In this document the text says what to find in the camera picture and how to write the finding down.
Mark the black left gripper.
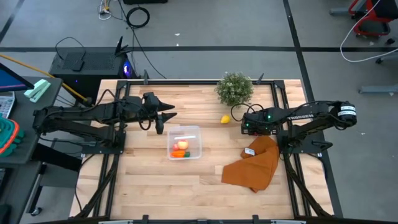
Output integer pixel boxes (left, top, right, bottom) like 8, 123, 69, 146
141, 91, 178, 136

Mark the orange toy carrot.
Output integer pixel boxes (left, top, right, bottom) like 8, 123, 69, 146
170, 149, 191, 159

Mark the clear plastic tupperware container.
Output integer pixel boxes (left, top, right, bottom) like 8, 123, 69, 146
166, 125, 203, 161

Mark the green potted plant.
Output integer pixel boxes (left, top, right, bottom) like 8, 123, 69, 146
214, 72, 254, 106

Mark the orange cloth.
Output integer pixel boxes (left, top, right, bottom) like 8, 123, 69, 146
221, 135, 280, 194

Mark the black computer tower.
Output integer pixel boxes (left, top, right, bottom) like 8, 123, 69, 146
49, 46, 137, 103

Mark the dark side desk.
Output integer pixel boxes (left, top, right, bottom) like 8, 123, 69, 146
0, 76, 65, 224

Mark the grey chair leg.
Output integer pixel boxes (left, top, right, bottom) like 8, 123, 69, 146
359, 83, 398, 95

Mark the mint green stapler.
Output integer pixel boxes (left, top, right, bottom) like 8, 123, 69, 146
23, 78, 52, 103

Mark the monitor with blue screen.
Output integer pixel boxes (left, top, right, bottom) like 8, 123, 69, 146
0, 62, 35, 93

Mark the grey calculator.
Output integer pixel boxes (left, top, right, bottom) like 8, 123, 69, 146
0, 91, 16, 119

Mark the teal and orange toy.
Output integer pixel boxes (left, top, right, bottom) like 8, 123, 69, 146
0, 114, 25, 158

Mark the red and black chair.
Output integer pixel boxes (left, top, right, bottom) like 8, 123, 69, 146
348, 0, 398, 38

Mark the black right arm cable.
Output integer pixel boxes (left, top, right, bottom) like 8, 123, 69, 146
230, 103, 265, 123

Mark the black table frame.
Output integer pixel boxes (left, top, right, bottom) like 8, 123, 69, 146
74, 79, 345, 224

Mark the black coiled cable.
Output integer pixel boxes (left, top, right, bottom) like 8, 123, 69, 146
126, 6, 151, 29

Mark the white floor cable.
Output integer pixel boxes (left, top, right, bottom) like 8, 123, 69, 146
340, 0, 398, 63

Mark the yellow hose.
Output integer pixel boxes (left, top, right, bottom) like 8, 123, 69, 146
0, 53, 91, 103

